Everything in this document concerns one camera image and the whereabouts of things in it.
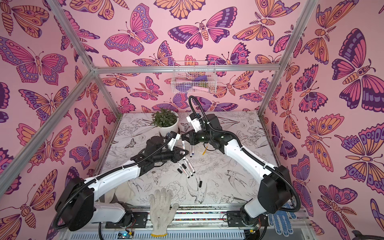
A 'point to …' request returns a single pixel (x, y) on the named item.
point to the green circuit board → (125, 235)
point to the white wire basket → (194, 77)
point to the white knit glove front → (160, 212)
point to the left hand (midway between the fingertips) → (188, 151)
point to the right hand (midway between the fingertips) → (183, 135)
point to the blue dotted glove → (280, 219)
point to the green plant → (164, 118)
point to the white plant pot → (163, 130)
